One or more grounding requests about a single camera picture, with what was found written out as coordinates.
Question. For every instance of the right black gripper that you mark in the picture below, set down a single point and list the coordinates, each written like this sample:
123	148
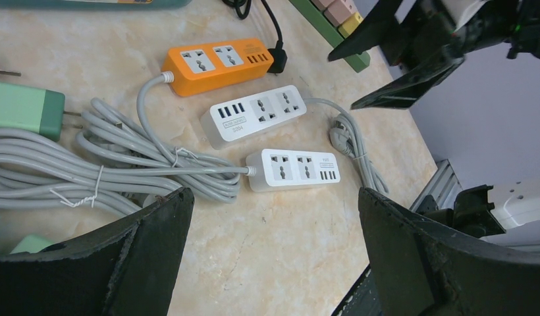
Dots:
427	28

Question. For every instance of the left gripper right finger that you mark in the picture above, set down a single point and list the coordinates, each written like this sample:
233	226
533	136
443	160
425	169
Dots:
422	267

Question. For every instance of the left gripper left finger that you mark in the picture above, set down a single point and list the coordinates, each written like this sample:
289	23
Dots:
128	267

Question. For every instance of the green power strip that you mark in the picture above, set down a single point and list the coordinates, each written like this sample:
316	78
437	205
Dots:
318	20

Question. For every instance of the small white power strip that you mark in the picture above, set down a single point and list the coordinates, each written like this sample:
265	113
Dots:
228	122

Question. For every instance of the orange power strip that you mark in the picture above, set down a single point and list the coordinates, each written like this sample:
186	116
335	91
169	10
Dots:
209	66

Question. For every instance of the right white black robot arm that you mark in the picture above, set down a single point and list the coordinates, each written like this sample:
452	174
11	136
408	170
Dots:
489	210

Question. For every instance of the yellow plug on green strip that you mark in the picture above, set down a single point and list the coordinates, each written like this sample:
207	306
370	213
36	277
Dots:
350	24

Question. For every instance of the pink plug on green strip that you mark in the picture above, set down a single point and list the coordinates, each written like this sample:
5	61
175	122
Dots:
322	5

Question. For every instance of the teal plastic basin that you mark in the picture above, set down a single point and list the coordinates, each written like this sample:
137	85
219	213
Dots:
94	5

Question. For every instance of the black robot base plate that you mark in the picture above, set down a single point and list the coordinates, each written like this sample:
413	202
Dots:
362	298

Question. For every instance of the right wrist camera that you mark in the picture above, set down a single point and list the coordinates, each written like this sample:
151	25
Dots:
461	11

